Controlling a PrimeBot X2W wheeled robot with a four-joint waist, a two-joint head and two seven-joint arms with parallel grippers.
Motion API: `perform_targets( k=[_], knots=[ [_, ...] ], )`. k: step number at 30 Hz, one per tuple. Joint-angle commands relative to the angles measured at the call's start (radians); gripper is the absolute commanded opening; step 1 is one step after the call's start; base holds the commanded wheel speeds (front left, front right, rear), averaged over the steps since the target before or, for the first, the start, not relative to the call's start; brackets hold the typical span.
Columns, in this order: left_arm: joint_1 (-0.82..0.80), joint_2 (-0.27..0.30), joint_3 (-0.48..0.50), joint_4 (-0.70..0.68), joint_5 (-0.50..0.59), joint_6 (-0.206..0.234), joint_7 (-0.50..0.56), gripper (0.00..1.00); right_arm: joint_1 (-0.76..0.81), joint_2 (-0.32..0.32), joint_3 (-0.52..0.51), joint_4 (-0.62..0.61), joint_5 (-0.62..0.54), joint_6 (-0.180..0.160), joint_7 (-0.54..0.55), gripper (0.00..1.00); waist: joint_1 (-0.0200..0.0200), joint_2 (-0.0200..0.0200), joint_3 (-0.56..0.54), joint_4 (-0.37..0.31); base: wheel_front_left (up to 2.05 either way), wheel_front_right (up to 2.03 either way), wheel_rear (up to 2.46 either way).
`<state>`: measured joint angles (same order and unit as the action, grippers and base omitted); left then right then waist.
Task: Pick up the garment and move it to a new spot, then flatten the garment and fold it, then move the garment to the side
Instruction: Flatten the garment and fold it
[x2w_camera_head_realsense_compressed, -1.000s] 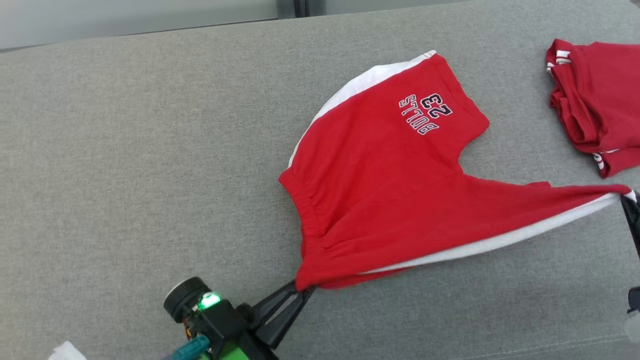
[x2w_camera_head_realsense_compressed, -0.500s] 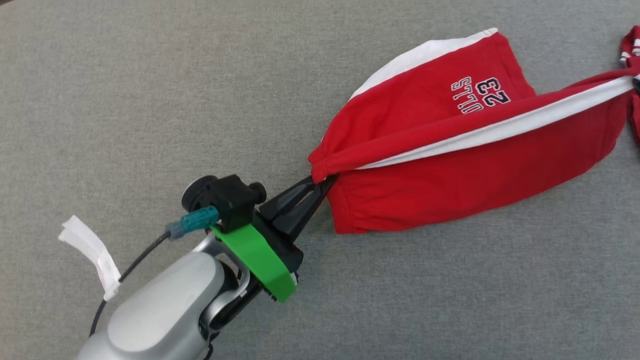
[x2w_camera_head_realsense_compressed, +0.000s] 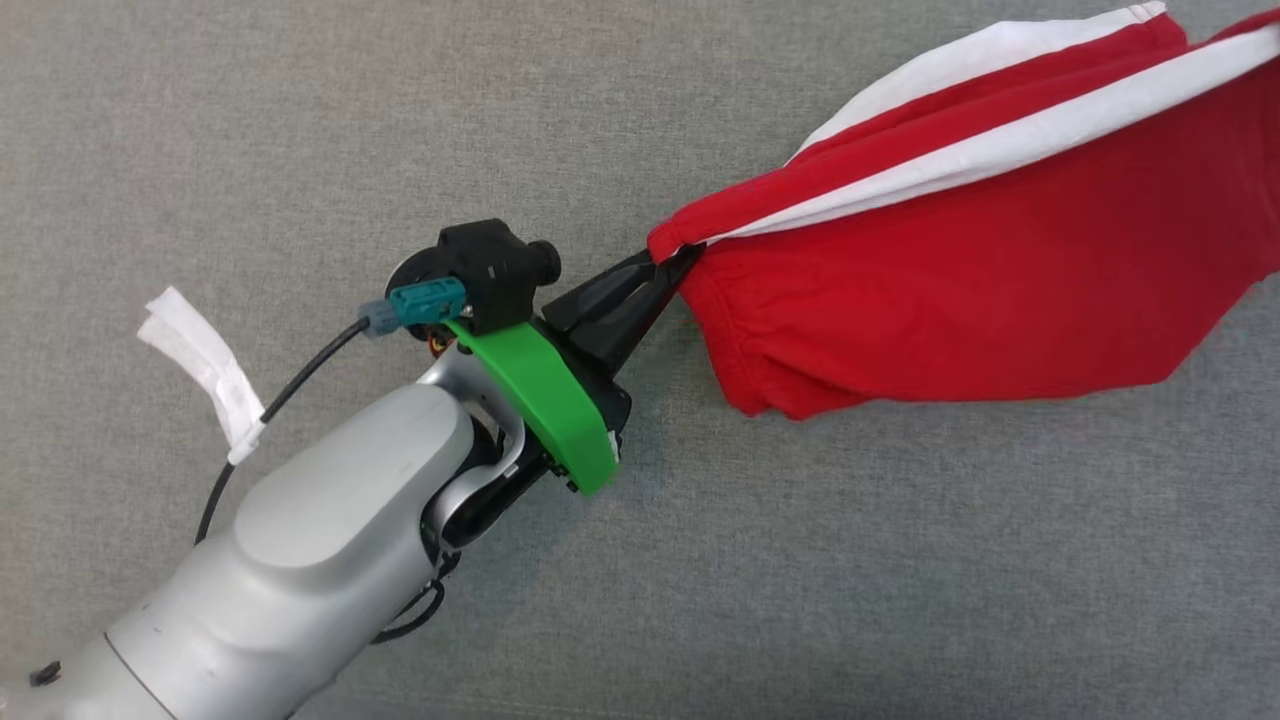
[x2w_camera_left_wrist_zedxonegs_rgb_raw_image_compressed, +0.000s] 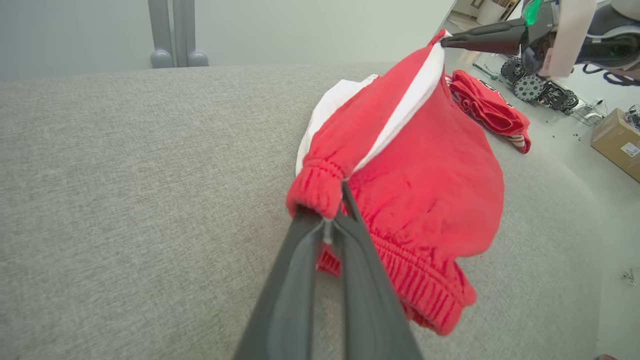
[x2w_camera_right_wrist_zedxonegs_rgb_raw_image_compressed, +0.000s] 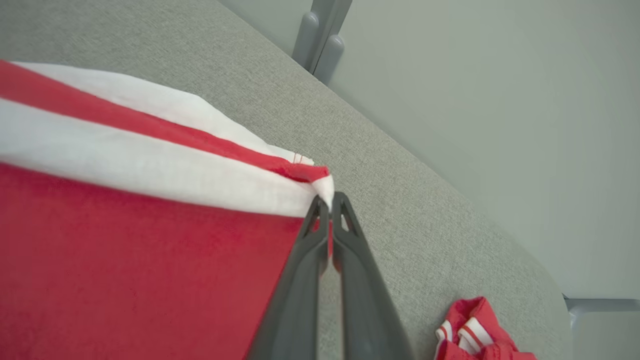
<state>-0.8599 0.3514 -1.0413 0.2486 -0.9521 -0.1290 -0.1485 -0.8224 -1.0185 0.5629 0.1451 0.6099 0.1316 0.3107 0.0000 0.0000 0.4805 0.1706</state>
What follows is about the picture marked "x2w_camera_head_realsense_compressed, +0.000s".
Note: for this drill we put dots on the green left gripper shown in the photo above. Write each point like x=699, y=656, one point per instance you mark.
x=540, y=400

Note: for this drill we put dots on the red shorts with white stripes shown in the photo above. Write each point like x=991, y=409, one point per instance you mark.
x=950, y=300

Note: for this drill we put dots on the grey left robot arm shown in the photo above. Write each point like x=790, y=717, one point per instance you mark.
x=300, y=540

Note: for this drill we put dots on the white tape tag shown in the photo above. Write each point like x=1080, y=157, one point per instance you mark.
x=200, y=350

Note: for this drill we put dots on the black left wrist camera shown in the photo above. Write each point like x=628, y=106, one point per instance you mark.
x=495, y=265

